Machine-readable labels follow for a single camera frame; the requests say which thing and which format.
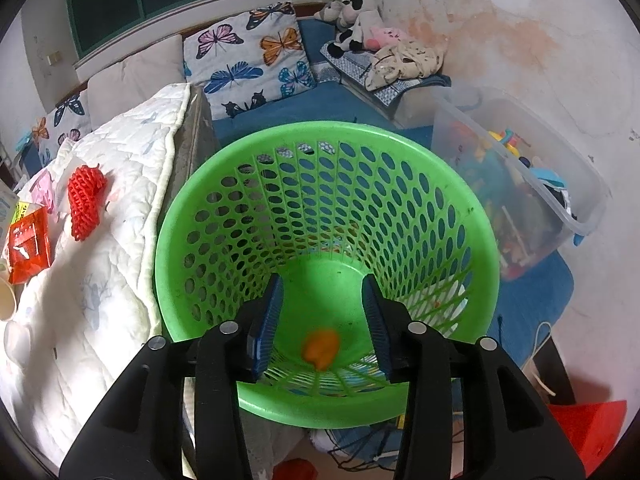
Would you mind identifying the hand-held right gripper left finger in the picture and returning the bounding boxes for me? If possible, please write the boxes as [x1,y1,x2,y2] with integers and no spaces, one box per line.
[59,274,286,480]

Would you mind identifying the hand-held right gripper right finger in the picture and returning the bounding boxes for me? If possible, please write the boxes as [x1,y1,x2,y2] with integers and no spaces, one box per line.
[361,274,586,480]

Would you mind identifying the small orange wrapper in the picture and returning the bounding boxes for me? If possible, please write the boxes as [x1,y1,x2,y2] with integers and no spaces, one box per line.
[302,328,342,372]

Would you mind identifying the green plastic basket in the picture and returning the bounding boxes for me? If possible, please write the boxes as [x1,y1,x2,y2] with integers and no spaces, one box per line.
[154,121,501,430]

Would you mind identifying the orange snack packet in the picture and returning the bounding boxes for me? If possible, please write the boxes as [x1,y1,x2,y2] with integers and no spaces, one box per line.
[6,205,53,286]

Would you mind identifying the assorted toys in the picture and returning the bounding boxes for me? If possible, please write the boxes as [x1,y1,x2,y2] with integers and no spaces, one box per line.
[450,127,581,281]

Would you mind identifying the white quilted blanket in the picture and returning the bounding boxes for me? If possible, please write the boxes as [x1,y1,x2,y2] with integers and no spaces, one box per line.
[0,82,193,476]

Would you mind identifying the grey mattress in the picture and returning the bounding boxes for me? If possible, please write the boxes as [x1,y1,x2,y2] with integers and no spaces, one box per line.
[170,85,223,196]

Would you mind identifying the clear plastic storage box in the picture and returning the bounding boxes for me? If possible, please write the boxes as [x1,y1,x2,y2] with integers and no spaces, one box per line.
[431,86,612,283]

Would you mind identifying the red foam fruit net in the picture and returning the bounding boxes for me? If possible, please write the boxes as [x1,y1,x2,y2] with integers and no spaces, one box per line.
[67,164,108,242]

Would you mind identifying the red plastic stool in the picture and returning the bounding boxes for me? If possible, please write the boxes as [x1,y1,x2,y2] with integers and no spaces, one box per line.
[547,400,628,478]

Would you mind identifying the paper cup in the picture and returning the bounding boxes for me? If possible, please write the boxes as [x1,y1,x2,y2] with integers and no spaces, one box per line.
[0,277,18,322]

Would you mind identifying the pink packet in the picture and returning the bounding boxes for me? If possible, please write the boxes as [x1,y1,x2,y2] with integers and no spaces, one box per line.
[20,170,56,211]

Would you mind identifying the pile of folded clothes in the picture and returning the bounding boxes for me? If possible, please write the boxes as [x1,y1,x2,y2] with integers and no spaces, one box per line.
[320,42,451,108]

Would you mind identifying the floral cloth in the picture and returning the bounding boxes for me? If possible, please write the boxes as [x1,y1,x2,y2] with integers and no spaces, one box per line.
[364,42,446,92]

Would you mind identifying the large butterfly print pillow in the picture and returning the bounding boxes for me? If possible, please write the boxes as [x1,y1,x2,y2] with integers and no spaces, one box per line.
[182,1,317,120]

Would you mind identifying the beige pillow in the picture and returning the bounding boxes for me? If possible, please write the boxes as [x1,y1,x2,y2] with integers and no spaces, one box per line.
[87,35,186,131]

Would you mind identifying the pink plush toy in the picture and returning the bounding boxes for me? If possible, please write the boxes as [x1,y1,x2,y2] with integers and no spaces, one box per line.
[365,26,416,51]

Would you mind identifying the small butterfly print pillow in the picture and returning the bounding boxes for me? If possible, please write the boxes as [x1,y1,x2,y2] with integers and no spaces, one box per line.
[31,92,93,166]

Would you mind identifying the black white plush cow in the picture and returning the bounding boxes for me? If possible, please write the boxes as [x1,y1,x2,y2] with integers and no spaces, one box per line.
[327,0,381,58]

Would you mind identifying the grey plush toy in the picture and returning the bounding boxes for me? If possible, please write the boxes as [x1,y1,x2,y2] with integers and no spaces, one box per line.
[314,0,346,23]

